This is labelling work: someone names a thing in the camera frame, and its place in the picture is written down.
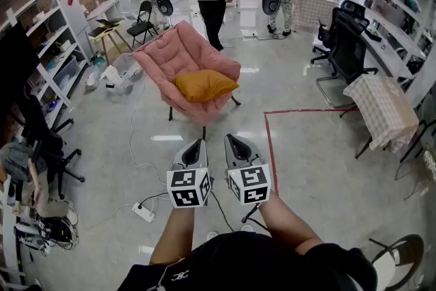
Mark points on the black swivel office chair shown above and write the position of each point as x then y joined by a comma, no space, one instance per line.
47,146

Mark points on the white plastic object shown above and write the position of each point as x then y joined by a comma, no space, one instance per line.
110,75

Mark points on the white power strip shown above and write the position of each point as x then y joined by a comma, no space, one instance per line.
249,33
143,212

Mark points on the orange pillow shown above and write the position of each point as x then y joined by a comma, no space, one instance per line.
204,85

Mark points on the person's white shoe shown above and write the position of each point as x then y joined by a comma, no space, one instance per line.
247,227
212,236

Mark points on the black sled-base office chair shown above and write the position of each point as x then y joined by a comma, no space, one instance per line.
347,51

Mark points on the person's right forearm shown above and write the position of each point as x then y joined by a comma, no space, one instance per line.
286,228

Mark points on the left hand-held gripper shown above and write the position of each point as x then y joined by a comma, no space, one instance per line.
185,187

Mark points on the yellow round table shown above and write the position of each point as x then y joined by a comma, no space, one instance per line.
107,34

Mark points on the person's white left shoe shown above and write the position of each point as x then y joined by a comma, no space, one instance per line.
212,236

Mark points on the pile of black gear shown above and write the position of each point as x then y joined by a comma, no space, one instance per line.
51,231

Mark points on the black folding chair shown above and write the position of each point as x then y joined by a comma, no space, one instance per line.
143,29

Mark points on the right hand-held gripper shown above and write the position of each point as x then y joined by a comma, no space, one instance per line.
252,184

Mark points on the black laptop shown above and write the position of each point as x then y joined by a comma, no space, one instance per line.
109,23
96,32

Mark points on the white panel with red diamond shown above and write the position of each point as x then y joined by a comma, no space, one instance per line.
75,20

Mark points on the person's white right shoe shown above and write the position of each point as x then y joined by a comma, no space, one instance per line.
247,227

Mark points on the person's left forearm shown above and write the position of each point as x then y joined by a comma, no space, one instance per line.
175,235

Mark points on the red floor tape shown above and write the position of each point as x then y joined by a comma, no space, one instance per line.
269,146

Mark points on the black mesh office chair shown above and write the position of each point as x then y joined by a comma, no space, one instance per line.
325,34

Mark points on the checkered cloth table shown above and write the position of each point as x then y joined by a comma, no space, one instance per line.
311,8
385,109

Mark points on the pink padded lounge chair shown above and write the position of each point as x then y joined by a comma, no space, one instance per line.
173,51

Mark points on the clear plastic shelf bin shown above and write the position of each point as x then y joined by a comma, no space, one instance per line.
66,73

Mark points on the long white desk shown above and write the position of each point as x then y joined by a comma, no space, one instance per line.
385,44

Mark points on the black screen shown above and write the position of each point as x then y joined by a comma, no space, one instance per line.
15,58

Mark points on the person's black shirt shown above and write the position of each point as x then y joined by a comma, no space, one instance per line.
252,265

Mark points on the white shelving unit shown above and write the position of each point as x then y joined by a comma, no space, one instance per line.
51,44

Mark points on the clear plastic storage box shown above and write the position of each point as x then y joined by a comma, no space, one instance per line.
127,68

